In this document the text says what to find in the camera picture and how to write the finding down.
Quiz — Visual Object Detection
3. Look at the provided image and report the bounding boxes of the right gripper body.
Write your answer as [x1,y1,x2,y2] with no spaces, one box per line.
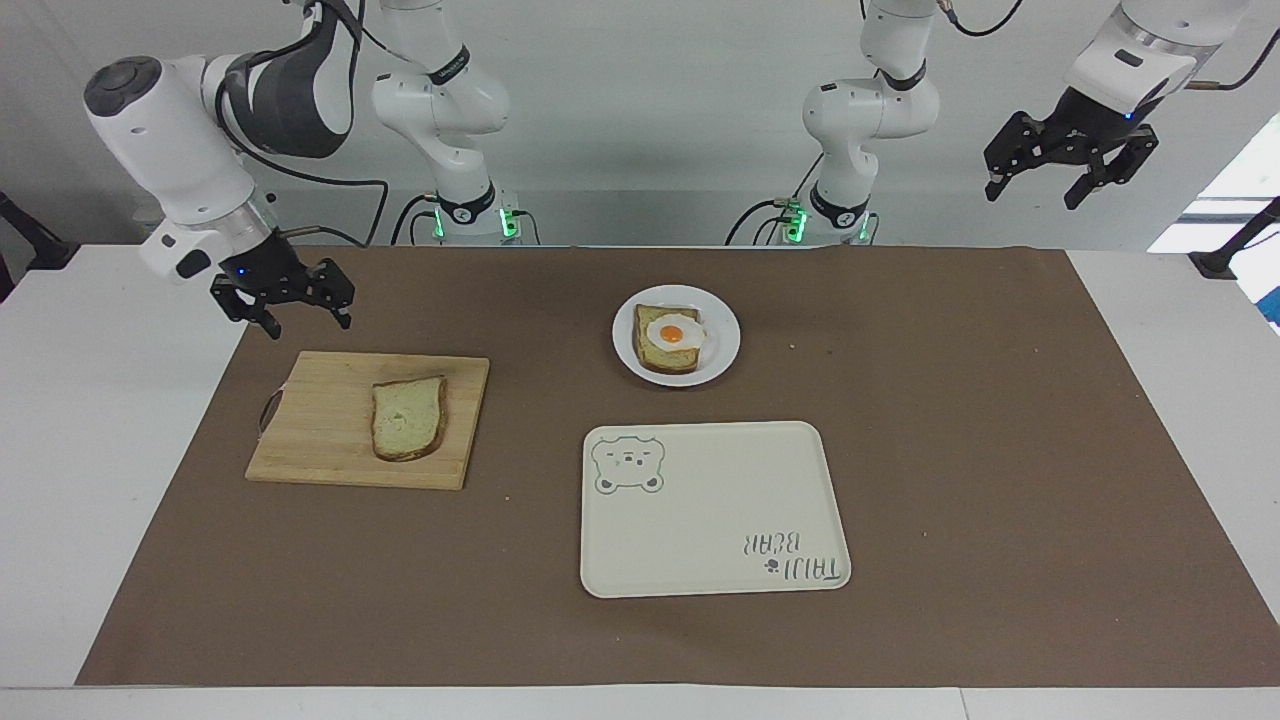
[220,230,321,307]

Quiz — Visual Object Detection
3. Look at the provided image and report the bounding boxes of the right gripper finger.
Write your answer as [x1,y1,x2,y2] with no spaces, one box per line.
[299,258,357,331]
[209,279,283,341]

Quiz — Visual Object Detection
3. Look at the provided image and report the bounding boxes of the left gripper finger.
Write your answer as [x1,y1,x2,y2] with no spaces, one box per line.
[1062,124,1162,212]
[983,111,1057,204]

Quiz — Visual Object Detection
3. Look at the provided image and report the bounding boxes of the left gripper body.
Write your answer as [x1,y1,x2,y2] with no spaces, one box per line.
[1044,87,1153,160]

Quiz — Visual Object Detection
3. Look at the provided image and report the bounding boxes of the white round plate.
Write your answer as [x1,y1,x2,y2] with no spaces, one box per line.
[611,284,743,387]

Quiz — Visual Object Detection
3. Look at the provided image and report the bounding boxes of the black stand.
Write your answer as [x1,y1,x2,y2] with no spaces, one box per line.
[1188,195,1280,282]
[0,190,82,303]

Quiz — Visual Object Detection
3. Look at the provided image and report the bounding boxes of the wooden cutting board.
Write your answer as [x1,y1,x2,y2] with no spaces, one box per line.
[245,350,492,492]

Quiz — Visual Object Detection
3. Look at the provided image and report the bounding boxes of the plain bread slice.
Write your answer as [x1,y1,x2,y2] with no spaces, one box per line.
[370,374,450,463]

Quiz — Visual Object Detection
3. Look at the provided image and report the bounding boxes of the toasted bread slice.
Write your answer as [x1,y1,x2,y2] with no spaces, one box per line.
[632,303,708,377]

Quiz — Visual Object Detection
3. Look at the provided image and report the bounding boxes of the fried egg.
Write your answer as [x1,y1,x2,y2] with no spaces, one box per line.
[645,311,710,354]

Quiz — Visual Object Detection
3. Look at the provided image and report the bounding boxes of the cream tray with bear print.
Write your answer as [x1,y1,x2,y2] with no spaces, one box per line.
[579,420,853,601]

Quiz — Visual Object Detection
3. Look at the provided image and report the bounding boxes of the black cable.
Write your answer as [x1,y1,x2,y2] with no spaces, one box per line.
[724,150,833,247]
[1184,28,1280,94]
[938,0,1028,39]
[388,192,442,248]
[214,0,392,250]

